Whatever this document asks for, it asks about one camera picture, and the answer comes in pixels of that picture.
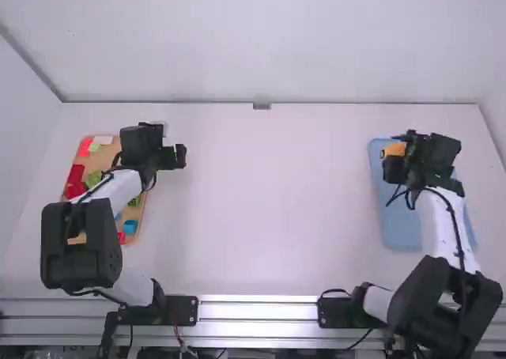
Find yellow toy car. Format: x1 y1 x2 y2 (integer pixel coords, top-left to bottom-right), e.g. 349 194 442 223
380 142 408 161

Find black cable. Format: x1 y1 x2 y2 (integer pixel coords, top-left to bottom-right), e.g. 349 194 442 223
384 183 418 211
319 288 353 300

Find silver rails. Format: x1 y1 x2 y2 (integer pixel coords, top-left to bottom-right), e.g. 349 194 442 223
0 293 506 350

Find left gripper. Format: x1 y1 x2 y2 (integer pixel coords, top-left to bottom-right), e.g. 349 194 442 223
156 142 188 172

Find tan tray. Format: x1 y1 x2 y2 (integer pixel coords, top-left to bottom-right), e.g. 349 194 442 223
59 134 148 248

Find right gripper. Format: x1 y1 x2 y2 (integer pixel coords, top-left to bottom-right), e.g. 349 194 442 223
381 128 433 189

